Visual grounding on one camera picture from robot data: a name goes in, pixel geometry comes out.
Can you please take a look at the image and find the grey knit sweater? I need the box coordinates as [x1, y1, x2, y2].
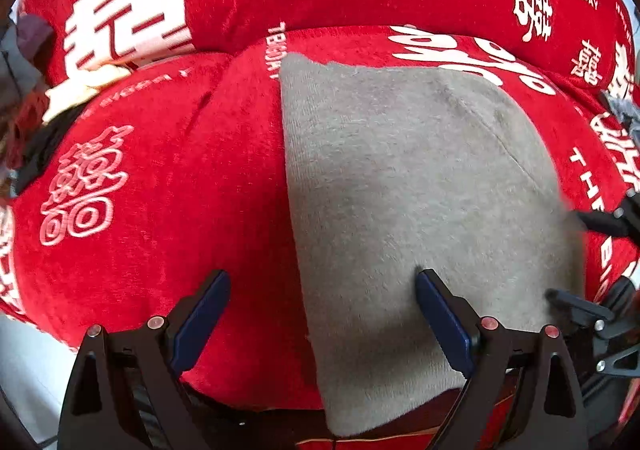
[280, 54, 585, 436]

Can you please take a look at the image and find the pile of dark clothes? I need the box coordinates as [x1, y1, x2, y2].
[1, 14, 52, 199]

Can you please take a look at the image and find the grey blue crumpled cloth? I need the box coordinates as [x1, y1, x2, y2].
[599, 91, 640, 147]

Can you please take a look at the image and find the red wedding bed cover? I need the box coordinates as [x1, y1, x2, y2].
[0, 24, 640, 450]

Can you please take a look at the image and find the black garment at bedside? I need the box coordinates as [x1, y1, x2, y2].
[10, 102, 88, 197]

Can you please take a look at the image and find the cream yellow cloth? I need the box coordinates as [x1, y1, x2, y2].
[42, 65, 131, 124]

